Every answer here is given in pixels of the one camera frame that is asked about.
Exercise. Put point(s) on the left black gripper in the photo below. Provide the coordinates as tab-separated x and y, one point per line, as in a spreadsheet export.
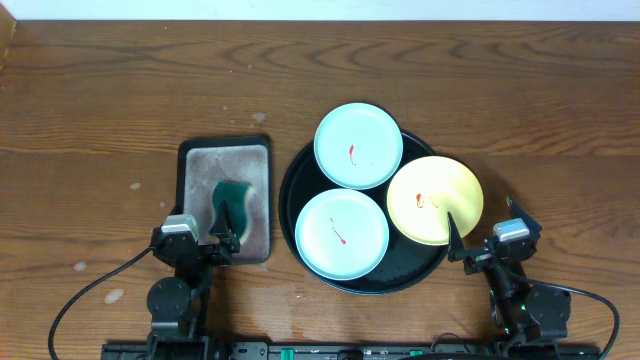
201	252

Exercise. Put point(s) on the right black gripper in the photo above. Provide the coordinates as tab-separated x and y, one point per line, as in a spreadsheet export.
477	260

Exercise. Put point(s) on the green yellow sponge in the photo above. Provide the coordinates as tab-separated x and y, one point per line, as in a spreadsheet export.
236	196

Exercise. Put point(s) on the yellow plate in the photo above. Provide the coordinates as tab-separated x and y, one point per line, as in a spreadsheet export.
426	191

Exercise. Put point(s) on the light blue plate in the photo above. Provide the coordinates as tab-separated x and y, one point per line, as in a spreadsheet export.
358	146
341	234

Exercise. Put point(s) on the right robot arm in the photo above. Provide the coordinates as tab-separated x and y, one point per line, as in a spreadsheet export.
531	315

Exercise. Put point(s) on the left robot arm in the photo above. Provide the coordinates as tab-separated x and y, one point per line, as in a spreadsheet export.
179	304

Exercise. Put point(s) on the rectangular black soapy tray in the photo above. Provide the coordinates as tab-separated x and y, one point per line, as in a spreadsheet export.
205	162

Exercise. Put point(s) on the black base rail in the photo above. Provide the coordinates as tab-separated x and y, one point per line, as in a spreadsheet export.
264	351

